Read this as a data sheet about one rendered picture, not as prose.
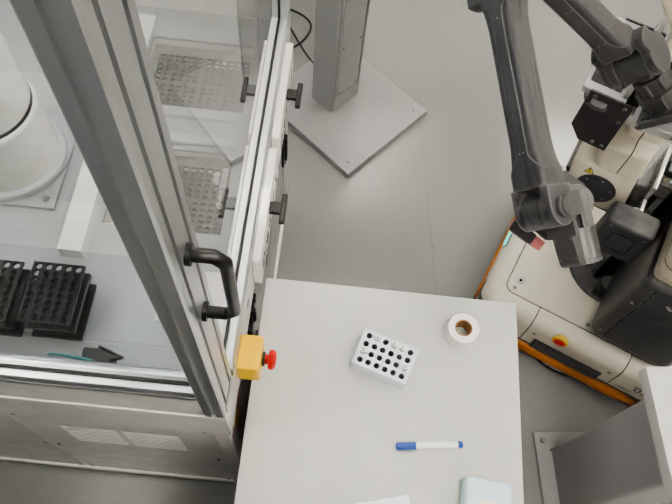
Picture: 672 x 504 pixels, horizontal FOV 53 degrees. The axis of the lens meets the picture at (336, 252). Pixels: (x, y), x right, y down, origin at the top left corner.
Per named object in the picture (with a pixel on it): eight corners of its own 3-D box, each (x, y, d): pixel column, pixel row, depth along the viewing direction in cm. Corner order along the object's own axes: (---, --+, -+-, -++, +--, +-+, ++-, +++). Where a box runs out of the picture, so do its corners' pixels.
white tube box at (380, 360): (415, 355, 150) (418, 349, 146) (403, 389, 146) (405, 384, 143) (363, 333, 151) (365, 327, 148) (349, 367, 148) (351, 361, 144)
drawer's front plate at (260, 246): (278, 173, 162) (277, 146, 152) (262, 284, 149) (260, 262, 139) (270, 173, 162) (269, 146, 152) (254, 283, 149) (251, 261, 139)
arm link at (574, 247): (561, 194, 98) (513, 205, 105) (579, 271, 99) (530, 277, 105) (604, 183, 106) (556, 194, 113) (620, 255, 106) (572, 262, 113)
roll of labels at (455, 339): (480, 330, 153) (485, 324, 150) (465, 354, 151) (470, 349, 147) (453, 313, 155) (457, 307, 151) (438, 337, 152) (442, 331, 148)
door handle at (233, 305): (243, 309, 89) (233, 242, 72) (240, 328, 88) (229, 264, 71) (206, 305, 89) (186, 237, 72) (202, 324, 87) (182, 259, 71)
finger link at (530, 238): (547, 219, 126) (566, 217, 117) (525, 251, 126) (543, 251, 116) (517, 198, 126) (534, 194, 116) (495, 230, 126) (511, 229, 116)
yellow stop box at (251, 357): (268, 347, 140) (267, 335, 134) (263, 381, 137) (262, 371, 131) (243, 345, 140) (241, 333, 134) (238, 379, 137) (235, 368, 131)
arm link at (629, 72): (672, 64, 129) (644, 74, 133) (646, 23, 125) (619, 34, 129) (661, 96, 124) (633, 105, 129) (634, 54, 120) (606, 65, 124)
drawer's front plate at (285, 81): (293, 72, 176) (293, 41, 166) (279, 165, 163) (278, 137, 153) (286, 71, 176) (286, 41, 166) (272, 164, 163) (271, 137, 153)
